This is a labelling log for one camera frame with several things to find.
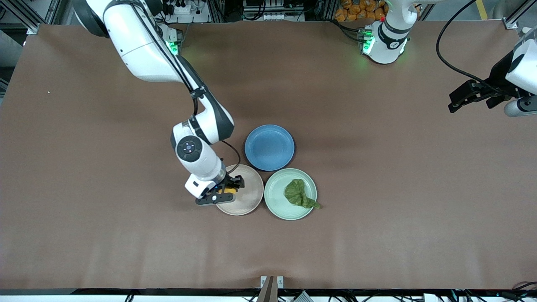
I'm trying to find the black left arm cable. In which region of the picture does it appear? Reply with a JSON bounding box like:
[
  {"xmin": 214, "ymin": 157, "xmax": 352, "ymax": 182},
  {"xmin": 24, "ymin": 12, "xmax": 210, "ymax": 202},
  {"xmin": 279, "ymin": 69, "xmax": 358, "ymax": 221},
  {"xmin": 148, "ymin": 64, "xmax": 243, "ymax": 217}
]
[{"xmin": 435, "ymin": 0, "xmax": 492, "ymax": 83}]

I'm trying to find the blue plate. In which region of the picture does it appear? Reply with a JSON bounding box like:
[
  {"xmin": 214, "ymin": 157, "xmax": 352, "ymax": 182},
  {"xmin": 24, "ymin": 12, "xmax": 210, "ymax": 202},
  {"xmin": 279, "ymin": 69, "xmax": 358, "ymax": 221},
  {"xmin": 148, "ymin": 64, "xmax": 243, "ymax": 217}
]
[{"xmin": 245, "ymin": 125, "xmax": 295, "ymax": 172}]

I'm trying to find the aluminium frame profile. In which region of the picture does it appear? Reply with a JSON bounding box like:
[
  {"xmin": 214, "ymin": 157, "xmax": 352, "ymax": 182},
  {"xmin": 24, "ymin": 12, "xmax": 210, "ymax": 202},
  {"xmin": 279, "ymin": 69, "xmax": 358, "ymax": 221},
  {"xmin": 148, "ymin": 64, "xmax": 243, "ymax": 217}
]
[
  {"xmin": 0, "ymin": 0, "xmax": 63, "ymax": 35},
  {"xmin": 503, "ymin": 0, "xmax": 531, "ymax": 30}
]

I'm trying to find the brown camera pole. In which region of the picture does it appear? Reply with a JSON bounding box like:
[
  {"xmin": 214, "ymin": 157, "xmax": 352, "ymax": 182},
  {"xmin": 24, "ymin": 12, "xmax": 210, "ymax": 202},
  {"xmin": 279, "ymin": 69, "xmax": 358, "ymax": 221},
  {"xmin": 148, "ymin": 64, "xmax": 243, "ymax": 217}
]
[{"xmin": 257, "ymin": 276, "xmax": 275, "ymax": 302}]

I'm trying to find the light green plate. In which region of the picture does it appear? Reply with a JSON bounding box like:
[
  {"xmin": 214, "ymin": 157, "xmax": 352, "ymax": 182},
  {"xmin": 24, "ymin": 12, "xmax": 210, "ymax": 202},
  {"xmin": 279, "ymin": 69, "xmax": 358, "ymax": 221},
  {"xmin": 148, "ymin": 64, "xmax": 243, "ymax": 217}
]
[{"xmin": 264, "ymin": 168, "xmax": 318, "ymax": 221}]

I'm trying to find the small metal table bracket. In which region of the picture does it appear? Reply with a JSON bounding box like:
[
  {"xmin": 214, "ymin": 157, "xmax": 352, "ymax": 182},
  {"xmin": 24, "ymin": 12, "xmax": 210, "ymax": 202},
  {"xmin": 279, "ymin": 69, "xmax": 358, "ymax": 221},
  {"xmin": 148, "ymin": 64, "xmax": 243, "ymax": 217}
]
[{"xmin": 260, "ymin": 276, "xmax": 284, "ymax": 290}]

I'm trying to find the beige pink plate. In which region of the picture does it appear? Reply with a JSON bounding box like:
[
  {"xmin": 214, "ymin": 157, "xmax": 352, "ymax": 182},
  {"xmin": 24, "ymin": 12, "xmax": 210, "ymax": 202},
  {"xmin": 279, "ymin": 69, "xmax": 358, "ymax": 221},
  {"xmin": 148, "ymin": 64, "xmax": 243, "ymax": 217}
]
[{"xmin": 215, "ymin": 164, "xmax": 264, "ymax": 216}]

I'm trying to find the pile of orange bags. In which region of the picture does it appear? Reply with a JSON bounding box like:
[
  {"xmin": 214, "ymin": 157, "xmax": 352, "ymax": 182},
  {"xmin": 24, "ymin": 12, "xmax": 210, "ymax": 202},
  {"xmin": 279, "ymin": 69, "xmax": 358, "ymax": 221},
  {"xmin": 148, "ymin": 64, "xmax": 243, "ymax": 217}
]
[{"xmin": 334, "ymin": 0, "xmax": 388, "ymax": 22}]

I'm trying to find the green lettuce leaf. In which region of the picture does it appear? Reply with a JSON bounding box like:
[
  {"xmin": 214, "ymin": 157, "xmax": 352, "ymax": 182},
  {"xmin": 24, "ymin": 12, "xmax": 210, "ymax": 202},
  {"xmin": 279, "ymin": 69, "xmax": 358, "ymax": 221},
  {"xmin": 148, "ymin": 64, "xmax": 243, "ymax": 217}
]
[{"xmin": 284, "ymin": 179, "xmax": 321, "ymax": 209}]

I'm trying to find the white power strip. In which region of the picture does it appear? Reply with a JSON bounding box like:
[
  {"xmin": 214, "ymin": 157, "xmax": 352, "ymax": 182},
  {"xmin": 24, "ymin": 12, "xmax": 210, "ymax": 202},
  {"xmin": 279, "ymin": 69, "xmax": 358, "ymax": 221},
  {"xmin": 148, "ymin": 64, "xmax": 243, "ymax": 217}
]
[{"xmin": 162, "ymin": 0, "xmax": 203, "ymax": 16}]

